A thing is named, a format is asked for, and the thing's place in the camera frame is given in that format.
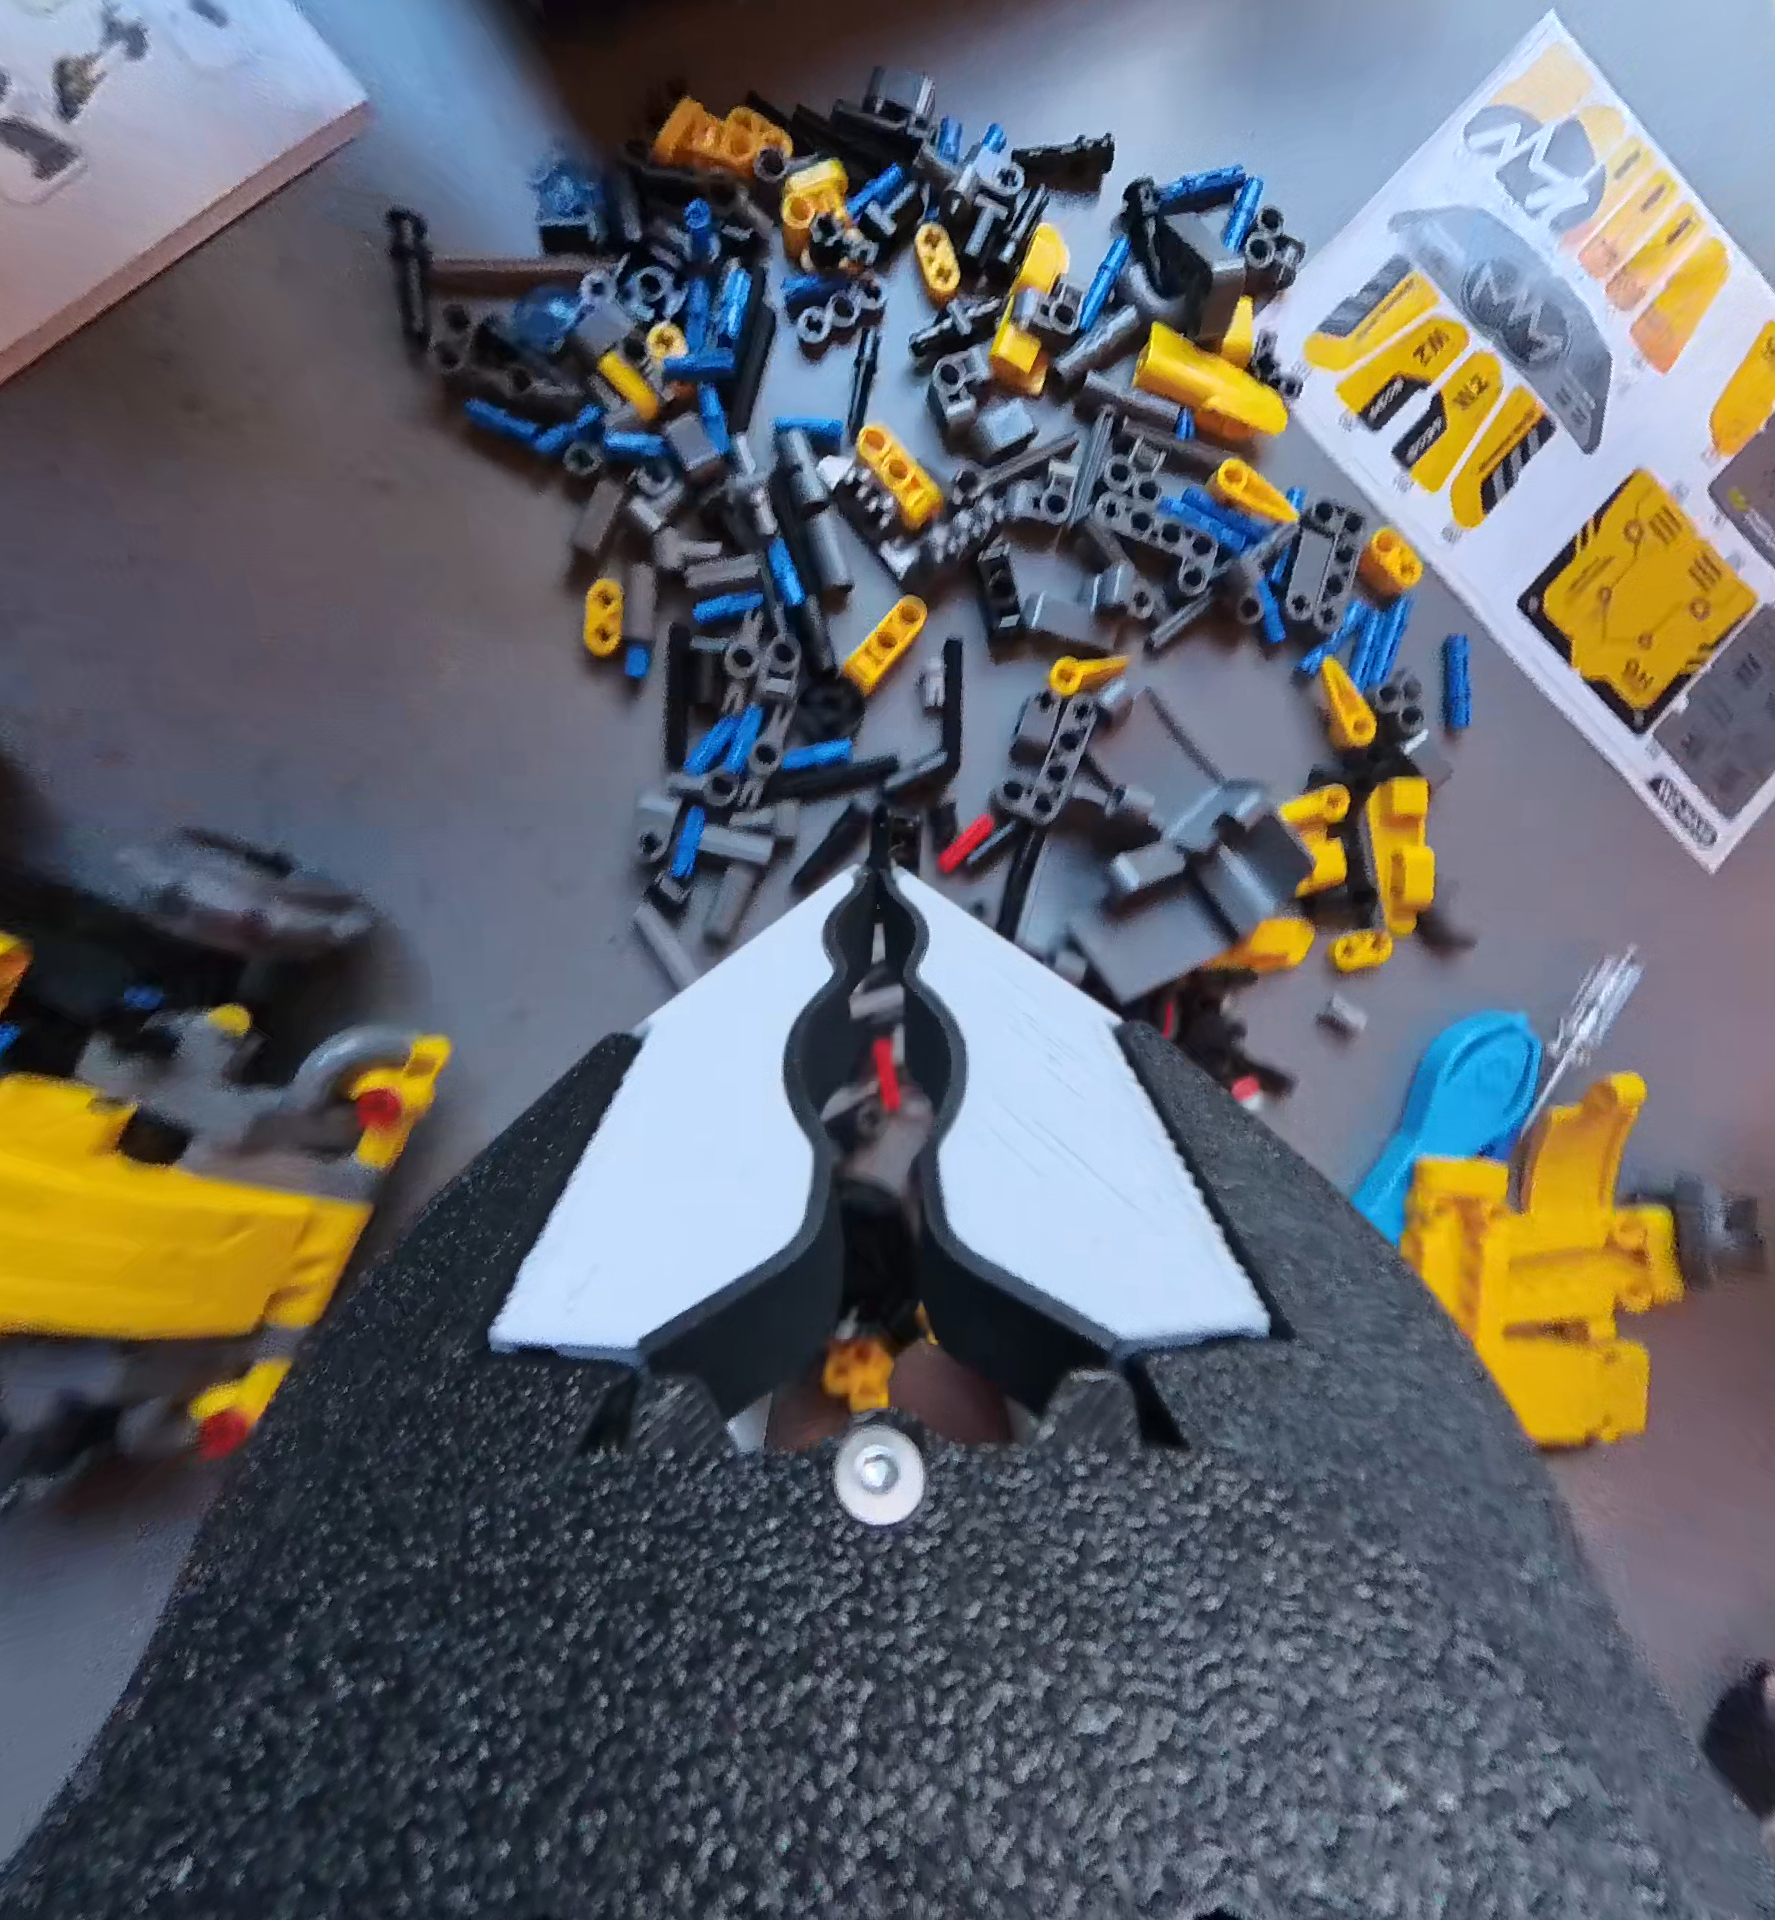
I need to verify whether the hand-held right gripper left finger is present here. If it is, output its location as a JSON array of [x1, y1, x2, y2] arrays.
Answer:
[[490, 868, 890, 1375]]

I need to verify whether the yellow beam frame assembly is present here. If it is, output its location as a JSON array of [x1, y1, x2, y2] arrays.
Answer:
[[1397, 1070, 1766, 1450]]

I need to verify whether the clear plastic piece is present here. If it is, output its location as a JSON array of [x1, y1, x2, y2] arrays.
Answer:
[[1547, 947, 1647, 1075]]

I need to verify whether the instruction booklet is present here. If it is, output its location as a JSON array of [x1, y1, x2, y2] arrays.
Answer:
[[0, 0, 371, 437]]

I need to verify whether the yellow brick vehicle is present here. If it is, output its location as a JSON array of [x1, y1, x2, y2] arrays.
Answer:
[[0, 825, 454, 1533]]

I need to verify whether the pile of building brick parts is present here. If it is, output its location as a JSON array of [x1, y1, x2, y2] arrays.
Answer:
[[385, 61, 1482, 1114]]

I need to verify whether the grey desk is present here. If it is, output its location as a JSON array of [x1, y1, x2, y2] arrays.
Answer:
[[0, 0, 1775, 1920]]

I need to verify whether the yellow sticker sheet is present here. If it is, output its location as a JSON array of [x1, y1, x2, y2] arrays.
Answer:
[[1255, 12, 1775, 875]]

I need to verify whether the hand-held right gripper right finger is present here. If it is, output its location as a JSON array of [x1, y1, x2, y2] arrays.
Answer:
[[888, 868, 1274, 1414]]

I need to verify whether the blue brick separator tool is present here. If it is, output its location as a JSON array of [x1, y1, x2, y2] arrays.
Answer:
[[1349, 1008, 1547, 1248]]

